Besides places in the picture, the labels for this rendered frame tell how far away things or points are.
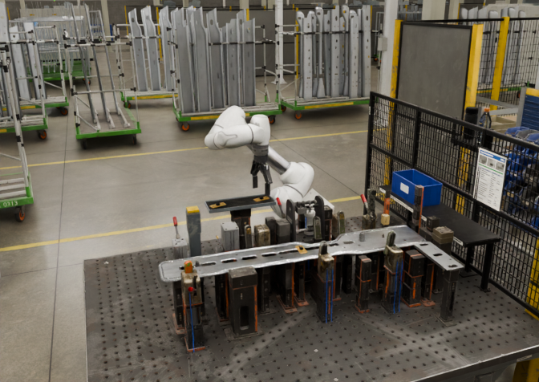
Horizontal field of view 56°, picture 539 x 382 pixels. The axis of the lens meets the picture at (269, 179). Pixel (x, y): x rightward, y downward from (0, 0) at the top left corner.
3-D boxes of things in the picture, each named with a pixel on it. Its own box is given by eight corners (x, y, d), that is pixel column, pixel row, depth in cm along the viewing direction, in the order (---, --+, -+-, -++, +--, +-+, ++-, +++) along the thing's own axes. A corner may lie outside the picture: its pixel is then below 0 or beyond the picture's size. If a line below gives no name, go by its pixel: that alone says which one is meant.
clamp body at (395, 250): (387, 316, 256) (391, 253, 245) (375, 304, 267) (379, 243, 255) (403, 313, 259) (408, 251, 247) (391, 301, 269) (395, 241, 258)
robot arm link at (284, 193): (280, 222, 344) (258, 203, 335) (293, 201, 350) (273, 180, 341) (294, 224, 331) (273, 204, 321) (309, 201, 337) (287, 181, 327)
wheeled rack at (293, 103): (293, 120, 987) (294, 26, 929) (274, 111, 1075) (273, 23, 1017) (378, 112, 1053) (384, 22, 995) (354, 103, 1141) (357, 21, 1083)
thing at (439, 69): (466, 248, 477) (495, 23, 411) (454, 250, 473) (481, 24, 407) (388, 199, 596) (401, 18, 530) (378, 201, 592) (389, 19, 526)
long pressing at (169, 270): (162, 286, 230) (162, 283, 229) (157, 263, 250) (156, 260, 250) (429, 243, 268) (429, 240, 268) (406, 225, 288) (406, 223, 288)
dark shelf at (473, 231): (464, 248, 259) (465, 243, 258) (378, 189, 340) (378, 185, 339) (500, 242, 265) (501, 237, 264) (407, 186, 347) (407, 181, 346)
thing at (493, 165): (500, 213, 264) (508, 156, 254) (471, 198, 284) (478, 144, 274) (503, 213, 264) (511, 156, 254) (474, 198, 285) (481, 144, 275)
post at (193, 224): (192, 289, 282) (186, 215, 268) (189, 282, 289) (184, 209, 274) (205, 286, 284) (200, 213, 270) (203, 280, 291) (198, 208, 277)
